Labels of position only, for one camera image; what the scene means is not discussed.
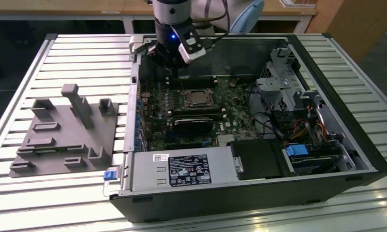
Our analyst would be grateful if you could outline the metal socket cover frame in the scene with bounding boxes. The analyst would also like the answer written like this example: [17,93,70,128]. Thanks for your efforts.
[183,89,218,108]

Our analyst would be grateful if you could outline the silver CPU chip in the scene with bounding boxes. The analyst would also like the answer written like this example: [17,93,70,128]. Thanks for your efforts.
[188,91,211,103]

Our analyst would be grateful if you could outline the RAM slot black clips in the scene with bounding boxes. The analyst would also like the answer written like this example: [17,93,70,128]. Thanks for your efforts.
[171,109,223,113]
[171,113,224,117]

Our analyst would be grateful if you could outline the RAM slot white clips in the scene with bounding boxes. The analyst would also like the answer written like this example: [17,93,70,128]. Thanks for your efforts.
[171,111,224,116]

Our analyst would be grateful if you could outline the black graphics card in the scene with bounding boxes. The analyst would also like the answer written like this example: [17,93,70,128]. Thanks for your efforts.
[172,117,215,133]

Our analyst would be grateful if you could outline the perforated metal drive cage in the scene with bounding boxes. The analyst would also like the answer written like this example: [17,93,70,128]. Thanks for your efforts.
[254,47,310,112]

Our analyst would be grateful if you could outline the green motherboard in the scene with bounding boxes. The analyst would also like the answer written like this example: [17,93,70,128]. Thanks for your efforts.
[138,77,266,150]

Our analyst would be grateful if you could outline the silver finned heatsink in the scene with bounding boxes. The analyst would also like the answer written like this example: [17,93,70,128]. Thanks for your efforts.
[218,135,236,147]

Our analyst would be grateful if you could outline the black connector bundle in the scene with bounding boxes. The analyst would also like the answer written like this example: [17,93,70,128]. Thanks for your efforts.
[270,110,298,140]

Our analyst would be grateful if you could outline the grey parts rack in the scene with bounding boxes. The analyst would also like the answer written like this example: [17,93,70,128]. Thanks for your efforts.
[8,83,120,178]

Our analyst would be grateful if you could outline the silver power supply unit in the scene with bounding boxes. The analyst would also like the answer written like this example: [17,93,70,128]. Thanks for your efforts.
[128,146,243,191]

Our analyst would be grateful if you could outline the black plastic shroud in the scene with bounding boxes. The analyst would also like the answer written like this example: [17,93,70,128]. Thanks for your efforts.
[228,139,294,181]

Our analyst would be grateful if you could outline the hard disk in blue carrier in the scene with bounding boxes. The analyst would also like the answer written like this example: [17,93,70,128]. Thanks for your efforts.
[286,144,343,176]

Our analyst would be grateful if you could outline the wooden cabinet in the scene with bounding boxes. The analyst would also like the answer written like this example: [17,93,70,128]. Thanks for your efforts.
[306,0,387,61]

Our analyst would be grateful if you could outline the black open PC case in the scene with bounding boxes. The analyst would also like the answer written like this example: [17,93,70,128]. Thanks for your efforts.
[108,32,387,224]

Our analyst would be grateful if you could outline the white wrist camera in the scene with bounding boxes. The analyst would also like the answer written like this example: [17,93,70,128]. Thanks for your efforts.
[178,37,207,65]

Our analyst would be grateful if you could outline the wooden desk white frame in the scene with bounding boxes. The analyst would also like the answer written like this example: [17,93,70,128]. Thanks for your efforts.
[0,0,319,34]

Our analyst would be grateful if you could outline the black data cable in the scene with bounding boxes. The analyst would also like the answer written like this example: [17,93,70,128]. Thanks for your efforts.
[251,112,281,140]

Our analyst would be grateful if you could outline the orange yellow wire bundle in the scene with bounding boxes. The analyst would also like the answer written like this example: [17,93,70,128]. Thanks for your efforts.
[290,119,329,143]

